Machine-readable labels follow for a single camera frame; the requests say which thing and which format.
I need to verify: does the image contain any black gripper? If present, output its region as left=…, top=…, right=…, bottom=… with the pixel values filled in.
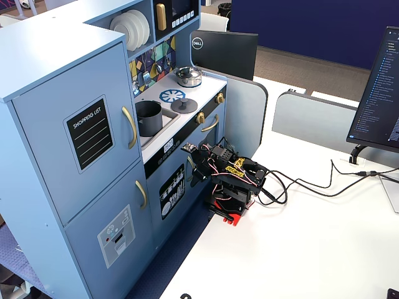
left=190, top=145, right=219, bottom=188

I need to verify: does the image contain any gray pot lid with knob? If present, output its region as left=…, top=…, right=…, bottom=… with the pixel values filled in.
left=170, top=97, right=199, bottom=115

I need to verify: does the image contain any red arm base clamp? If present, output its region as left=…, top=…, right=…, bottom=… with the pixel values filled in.
left=204, top=199, right=257, bottom=227

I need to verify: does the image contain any stainless steel pot with lid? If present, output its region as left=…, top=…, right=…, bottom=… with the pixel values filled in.
left=173, top=65, right=203, bottom=88

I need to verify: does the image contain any gray toy sink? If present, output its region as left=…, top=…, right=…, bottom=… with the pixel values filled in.
left=135, top=107, right=180, bottom=149

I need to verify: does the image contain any gray plastic pot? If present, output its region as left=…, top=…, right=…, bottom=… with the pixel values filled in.
left=135, top=100, right=164, bottom=138

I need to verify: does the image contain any gray desk divider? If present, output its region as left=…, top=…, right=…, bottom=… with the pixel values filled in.
left=271, top=90, right=358, bottom=145
left=199, top=69, right=269, bottom=157

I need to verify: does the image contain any metal skimmer spoon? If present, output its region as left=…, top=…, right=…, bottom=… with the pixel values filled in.
left=132, top=67, right=141, bottom=96

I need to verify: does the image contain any metal slotted spatula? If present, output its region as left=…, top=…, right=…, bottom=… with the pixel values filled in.
left=140, top=52, right=151, bottom=87

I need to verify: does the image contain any black shopping list board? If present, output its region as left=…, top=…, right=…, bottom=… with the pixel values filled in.
left=65, top=98, right=114, bottom=171

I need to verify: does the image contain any black Dell monitor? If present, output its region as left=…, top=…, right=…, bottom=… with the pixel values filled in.
left=190, top=29, right=259, bottom=82

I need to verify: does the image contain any black toy microwave door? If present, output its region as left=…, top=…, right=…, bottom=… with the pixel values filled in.
left=152, top=0, right=200, bottom=42

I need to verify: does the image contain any white chair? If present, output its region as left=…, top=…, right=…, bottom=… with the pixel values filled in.
left=200, top=12, right=230, bottom=32

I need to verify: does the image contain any white toy plate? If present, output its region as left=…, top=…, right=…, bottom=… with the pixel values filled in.
left=127, top=9, right=151, bottom=45
left=109, top=12, right=138, bottom=52
left=120, top=10, right=147, bottom=48

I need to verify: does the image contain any blue wooden toy kitchen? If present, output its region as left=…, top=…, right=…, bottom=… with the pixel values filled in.
left=0, top=0, right=229, bottom=299

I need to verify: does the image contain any dark blue partition panel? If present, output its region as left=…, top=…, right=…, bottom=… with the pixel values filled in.
left=229, top=0, right=399, bottom=70

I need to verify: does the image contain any silver monitor stand base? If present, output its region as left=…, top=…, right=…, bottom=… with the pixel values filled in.
left=378, top=173, right=399, bottom=214

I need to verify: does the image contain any monitor with lit screen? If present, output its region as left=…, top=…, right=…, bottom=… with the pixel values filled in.
left=346, top=26, right=399, bottom=164

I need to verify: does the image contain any gold dishwasher handle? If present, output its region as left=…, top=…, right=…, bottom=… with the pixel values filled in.
left=186, top=155, right=196, bottom=183

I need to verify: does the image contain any gold oven handle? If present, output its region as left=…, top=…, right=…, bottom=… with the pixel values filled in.
left=201, top=113, right=220, bottom=133

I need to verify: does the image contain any short gold fridge handle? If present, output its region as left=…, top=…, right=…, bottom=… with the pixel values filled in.
left=135, top=179, right=148, bottom=210

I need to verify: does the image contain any long gold fridge handle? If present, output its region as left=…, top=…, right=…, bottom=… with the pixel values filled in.
left=121, top=105, right=138, bottom=150

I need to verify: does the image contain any black cable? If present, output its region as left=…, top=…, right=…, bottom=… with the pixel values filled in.
left=260, top=167, right=399, bottom=206
left=258, top=159, right=399, bottom=207

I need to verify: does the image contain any gold microwave handle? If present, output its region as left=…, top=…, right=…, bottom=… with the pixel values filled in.
left=155, top=2, right=168, bottom=32

